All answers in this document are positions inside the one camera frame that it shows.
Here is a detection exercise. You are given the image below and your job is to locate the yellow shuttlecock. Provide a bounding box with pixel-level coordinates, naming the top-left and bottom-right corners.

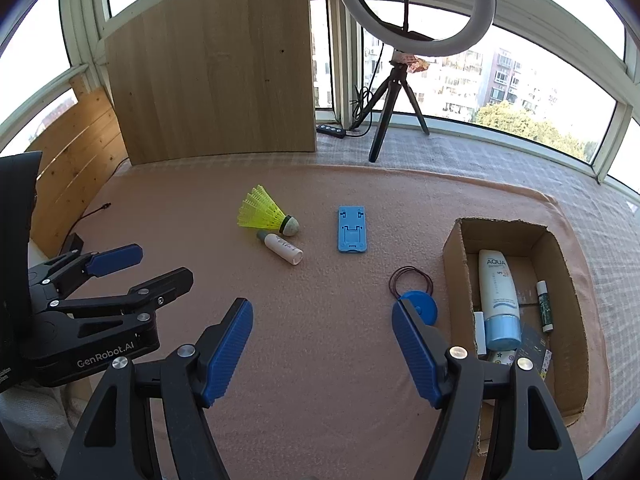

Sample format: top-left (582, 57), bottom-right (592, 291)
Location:
top-left (237, 186), bottom-right (301, 237)

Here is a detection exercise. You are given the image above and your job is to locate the round blue tape measure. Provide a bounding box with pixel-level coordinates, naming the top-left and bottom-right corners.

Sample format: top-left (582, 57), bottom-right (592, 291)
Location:
top-left (397, 291), bottom-right (440, 328)

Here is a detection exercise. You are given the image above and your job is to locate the cream tube with grey cap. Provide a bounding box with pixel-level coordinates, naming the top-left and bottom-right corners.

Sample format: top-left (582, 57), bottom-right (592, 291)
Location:
top-left (256, 230), bottom-right (304, 266)

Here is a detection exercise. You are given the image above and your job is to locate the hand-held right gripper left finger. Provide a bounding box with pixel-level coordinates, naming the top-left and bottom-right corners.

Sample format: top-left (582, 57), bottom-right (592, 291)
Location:
top-left (59, 298), bottom-right (254, 480)

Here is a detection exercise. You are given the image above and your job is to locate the cardboard box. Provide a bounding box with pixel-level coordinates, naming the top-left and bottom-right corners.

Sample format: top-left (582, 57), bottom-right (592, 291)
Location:
top-left (442, 217), bottom-right (591, 428)

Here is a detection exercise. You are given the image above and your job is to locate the green white lip balm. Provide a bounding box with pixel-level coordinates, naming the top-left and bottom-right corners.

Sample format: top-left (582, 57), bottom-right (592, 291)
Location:
top-left (536, 281), bottom-right (555, 332)

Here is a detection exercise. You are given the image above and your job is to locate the light wooden board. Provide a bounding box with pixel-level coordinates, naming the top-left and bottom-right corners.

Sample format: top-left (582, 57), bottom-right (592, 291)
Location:
top-left (104, 0), bottom-right (317, 166)

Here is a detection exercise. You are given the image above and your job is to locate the black tripod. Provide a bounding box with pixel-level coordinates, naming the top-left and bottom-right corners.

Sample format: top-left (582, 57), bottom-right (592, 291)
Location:
top-left (368, 52), bottom-right (431, 163)

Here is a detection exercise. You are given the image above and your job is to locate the person's left hand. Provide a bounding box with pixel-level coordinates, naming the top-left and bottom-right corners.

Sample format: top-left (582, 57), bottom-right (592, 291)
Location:
top-left (0, 382), bottom-right (73, 458)

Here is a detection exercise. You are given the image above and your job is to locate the small black block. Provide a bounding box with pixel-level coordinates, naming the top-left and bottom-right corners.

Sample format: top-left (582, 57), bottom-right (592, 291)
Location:
top-left (59, 232), bottom-right (85, 258)

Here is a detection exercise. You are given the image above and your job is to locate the thin black cable with plug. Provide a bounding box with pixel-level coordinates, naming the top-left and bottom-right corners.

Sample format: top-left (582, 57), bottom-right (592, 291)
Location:
top-left (62, 203), bottom-right (112, 248)

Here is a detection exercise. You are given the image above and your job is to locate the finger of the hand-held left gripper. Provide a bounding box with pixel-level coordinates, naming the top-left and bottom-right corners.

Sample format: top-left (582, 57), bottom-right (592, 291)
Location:
top-left (32, 267), bottom-right (194, 317)
top-left (27, 243), bottom-right (144, 291)

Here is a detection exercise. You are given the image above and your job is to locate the dark red hair tie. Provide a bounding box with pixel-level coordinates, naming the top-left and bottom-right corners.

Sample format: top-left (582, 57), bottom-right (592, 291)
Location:
top-left (389, 266), bottom-right (433, 301)

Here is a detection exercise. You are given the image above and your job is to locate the white bottle with blue cap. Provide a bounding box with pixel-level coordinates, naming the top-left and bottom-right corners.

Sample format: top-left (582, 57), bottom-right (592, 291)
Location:
top-left (477, 249), bottom-right (523, 352)

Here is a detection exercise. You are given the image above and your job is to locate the white patterned tube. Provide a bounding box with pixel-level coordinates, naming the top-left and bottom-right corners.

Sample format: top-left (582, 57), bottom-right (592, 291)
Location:
top-left (486, 349), bottom-right (553, 378)

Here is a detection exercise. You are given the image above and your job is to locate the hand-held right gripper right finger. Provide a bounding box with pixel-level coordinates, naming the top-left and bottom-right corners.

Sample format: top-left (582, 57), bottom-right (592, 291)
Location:
top-left (391, 299), bottom-right (583, 480)

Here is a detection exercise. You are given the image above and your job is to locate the wooden slat panel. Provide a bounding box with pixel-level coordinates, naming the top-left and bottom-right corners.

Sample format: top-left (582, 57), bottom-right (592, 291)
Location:
top-left (22, 72), bottom-right (128, 256)

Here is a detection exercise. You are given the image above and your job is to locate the coiled black cable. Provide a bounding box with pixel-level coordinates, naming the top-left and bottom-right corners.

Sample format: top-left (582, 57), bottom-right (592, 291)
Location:
top-left (349, 85), bottom-right (386, 137)

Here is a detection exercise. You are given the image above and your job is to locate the blue folding phone stand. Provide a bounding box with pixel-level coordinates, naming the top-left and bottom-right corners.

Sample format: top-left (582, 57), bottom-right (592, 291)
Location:
top-left (336, 205), bottom-right (369, 253)

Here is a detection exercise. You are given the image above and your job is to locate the dark grey card box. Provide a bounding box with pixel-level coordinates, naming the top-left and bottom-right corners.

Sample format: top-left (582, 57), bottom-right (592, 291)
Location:
top-left (515, 322), bottom-right (551, 361)

